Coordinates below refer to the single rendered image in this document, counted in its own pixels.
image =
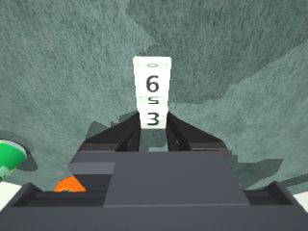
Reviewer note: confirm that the green and yellow drink can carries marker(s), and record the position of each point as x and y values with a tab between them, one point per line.
11	156

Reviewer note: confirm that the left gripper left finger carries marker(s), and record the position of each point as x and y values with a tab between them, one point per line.
117	137

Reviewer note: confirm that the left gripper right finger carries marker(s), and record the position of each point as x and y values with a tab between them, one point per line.
190	138

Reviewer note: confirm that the white cube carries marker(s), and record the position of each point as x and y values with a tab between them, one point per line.
152	79
153	112

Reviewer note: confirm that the orange multimeter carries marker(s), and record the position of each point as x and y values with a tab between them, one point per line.
69	184

